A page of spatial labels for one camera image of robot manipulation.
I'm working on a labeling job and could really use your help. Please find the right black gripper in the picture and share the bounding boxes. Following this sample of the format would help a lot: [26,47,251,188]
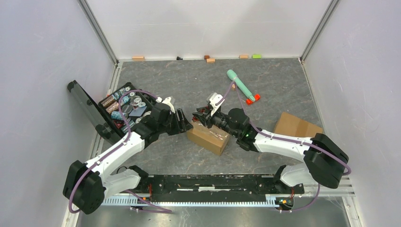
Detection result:
[193,105,239,138]

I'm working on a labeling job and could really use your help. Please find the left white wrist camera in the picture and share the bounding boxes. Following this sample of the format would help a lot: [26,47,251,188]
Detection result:
[156,96,175,113]

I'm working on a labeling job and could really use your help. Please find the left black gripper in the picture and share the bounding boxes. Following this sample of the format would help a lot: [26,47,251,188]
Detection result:
[158,108,192,136]

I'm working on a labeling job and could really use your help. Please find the brown cardboard express box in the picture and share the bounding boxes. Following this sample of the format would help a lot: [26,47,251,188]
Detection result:
[186,121,230,156]

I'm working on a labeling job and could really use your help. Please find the flat brown cardboard box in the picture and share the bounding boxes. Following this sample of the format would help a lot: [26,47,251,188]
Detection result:
[273,112,323,137]

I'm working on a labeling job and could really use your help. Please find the tan block far left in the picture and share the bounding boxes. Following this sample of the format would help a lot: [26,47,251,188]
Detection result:
[131,56,145,61]

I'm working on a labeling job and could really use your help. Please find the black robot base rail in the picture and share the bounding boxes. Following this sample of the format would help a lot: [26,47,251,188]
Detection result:
[132,174,305,202]

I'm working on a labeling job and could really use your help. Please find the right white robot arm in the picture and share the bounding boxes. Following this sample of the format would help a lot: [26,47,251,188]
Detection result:
[192,106,351,193]

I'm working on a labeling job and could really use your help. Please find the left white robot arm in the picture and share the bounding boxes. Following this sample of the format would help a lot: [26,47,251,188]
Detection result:
[62,103,193,214]

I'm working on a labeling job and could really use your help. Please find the red box cutter knife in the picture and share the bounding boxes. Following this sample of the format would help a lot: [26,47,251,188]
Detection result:
[200,107,213,128]

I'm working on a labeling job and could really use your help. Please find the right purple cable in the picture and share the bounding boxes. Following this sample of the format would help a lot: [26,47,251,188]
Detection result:
[219,80,352,214]

